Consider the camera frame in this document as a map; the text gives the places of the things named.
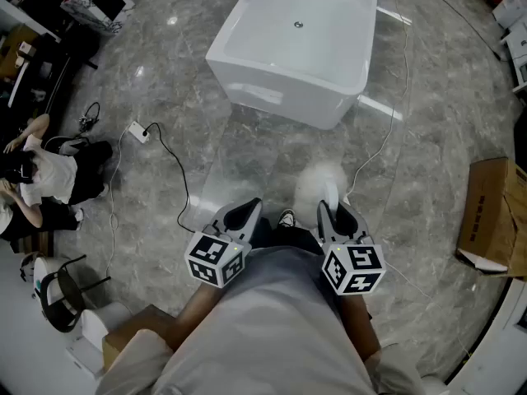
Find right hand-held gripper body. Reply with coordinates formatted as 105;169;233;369
320;232;387;296

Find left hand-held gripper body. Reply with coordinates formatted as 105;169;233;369
184;219;254;290

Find white cleaning cloth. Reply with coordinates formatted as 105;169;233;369
295;160;350;221

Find white bathtub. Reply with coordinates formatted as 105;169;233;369
204;0;380;131

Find person's left forearm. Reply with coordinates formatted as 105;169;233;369
175;280;227;351

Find person's right forearm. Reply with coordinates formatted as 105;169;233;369
338;292;382;361

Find person's black trousers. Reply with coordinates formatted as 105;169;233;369
250;216;324;258

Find person's grey shirt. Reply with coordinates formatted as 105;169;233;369
95;247;429;395

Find small brown cardboard box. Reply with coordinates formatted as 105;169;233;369
102;304;178;372

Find white power strip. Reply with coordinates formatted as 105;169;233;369
127;120;152;144

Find large open cardboard box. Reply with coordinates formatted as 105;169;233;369
455;157;527;281

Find black metal chair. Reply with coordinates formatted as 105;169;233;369
39;254;112;332

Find white cabinet with dark window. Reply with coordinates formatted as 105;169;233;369
446;277;527;395

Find grey backpack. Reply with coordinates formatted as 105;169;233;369
44;136;90;156

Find black desk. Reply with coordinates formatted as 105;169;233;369
0;0;100;114

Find marble patterned cabinet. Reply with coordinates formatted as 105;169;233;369
60;0;136;37

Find white carton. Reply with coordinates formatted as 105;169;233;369
492;0;527;30

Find black power cable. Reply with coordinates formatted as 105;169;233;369
142;122;197;233

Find long white floor cable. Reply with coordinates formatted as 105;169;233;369
343;0;473;360

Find thin white power strip cable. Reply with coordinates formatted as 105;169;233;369
105;128;133;279

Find tangled black cable bundle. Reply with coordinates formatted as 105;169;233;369
77;101;102;133

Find long black floor cable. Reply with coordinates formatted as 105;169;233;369
415;0;503;61

